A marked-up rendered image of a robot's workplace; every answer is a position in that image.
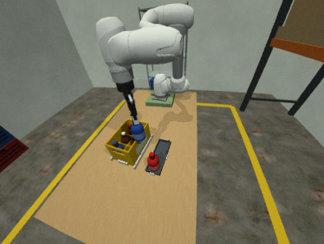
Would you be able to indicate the brown bottle with red cap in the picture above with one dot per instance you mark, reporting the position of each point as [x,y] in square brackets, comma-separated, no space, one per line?
[129,130]

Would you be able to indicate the brown bottle with white cap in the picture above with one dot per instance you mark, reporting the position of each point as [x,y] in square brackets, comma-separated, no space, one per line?
[125,139]

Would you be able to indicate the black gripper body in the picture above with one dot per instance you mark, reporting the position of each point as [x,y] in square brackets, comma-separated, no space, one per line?
[126,88]

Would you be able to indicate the blue bottle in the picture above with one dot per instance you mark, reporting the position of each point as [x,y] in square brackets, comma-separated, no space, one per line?
[138,132]
[116,144]

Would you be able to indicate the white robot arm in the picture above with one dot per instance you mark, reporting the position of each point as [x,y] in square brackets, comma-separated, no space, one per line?
[149,45]

